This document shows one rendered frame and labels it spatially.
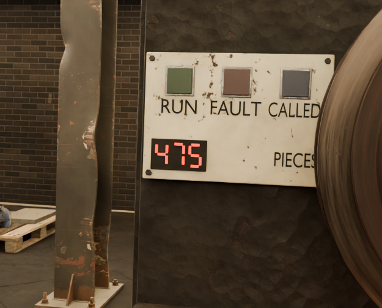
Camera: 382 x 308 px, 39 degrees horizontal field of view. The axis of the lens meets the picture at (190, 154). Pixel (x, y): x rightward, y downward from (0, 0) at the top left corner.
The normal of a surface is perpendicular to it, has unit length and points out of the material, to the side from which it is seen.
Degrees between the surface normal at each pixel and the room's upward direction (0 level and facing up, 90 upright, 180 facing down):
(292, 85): 90
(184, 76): 90
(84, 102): 90
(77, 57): 90
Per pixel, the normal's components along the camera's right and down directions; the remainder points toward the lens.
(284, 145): -0.16, 0.04
